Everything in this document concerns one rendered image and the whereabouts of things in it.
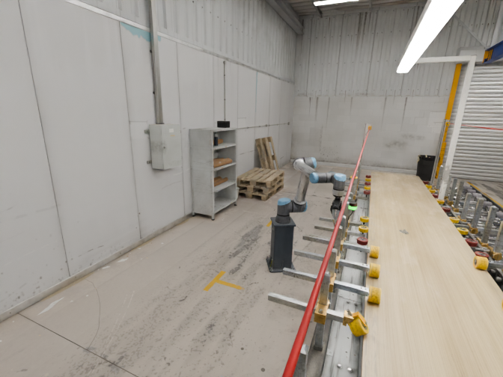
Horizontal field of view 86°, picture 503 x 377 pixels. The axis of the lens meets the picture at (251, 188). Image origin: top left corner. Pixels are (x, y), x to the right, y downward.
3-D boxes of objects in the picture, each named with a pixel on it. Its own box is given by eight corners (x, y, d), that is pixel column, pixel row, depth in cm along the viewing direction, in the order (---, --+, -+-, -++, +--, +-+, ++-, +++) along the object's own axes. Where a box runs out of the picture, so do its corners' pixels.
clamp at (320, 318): (312, 321, 124) (313, 312, 123) (317, 303, 136) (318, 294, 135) (325, 325, 122) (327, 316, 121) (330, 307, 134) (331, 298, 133)
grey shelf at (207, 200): (191, 216, 488) (188, 129, 445) (218, 202, 567) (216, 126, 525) (213, 220, 471) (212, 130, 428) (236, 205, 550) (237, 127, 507)
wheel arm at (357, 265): (293, 255, 180) (293, 250, 179) (295, 252, 183) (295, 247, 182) (375, 274, 161) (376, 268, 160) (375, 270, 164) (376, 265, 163)
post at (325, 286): (313, 355, 138) (322, 273, 124) (314, 350, 141) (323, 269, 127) (320, 357, 136) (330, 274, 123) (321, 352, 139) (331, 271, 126)
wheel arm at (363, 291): (282, 274, 158) (282, 268, 157) (284, 271, 161) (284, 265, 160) (375, 298, 139) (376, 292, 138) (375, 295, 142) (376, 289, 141)
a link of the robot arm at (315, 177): (290, 155, 282) (314, 173, 219) (301, 155, 284) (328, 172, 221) (289, 167, 286) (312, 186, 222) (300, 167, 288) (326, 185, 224)
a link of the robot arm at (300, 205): (288, 206, 329) (300, 154, 282) (302, 206, 331) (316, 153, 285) (292, 215, 317) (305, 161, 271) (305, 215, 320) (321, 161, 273)
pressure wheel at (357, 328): (357, 340, 118) (347, 325, 119) (358, 328, 126) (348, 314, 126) (370, 337, 116) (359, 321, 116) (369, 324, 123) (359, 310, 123)
